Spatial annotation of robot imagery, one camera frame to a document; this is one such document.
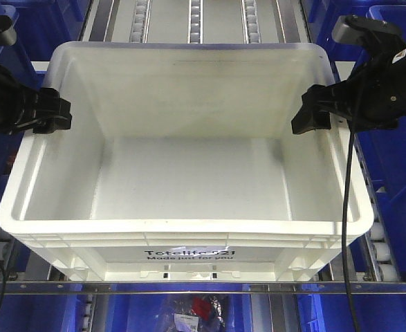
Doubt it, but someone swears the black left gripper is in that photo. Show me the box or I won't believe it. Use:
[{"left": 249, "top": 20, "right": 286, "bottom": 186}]
[{"left": 0, "top": 66, "right": 72, "bottom": 134}]

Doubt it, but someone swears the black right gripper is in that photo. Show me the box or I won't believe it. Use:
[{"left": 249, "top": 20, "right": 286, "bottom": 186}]
[{"left": 291, "top": 58, "right": 406, "bottom": 135}]

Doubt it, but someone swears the white plastic tote bin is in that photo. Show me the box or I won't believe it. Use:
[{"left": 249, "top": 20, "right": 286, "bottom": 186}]
[{"left": 0, "top": 41, "right": 376, "bottom": 282}]

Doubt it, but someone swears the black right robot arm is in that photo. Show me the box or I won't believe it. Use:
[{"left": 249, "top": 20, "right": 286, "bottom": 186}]
[{"left": 291, "top": 48, "right": 406, "bottom": 135}]

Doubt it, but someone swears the blue bin right shelf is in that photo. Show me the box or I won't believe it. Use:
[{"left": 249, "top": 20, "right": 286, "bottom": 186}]
[{"left": 353, "top": 5, "right": 406, "bottom": 281}]

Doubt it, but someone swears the blue bin lower middle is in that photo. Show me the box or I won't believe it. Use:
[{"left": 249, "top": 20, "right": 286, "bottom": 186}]
[{"left": 106, "top": 293, "right": 266, "bottom": 331}]

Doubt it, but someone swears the plastic bag with parts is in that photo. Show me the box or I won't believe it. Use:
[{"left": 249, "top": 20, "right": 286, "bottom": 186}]
[{"left": 160, "top": 294, "right": 230, "bottom": 331}]

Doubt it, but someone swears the black right camera cable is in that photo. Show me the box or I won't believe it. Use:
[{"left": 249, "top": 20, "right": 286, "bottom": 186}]
[{"left": 340, "top": 82, "right": 366, "bottom": 332}]

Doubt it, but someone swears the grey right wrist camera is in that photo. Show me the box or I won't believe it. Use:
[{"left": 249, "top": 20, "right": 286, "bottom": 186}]
[{"left": 331, "top": 15, "right": 402, "bottom": 45}]

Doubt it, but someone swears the silver front shelf rail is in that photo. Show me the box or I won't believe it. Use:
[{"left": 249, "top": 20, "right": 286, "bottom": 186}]
[{"left": 0, "top": 281, "right": 406, "bottom": 295}]

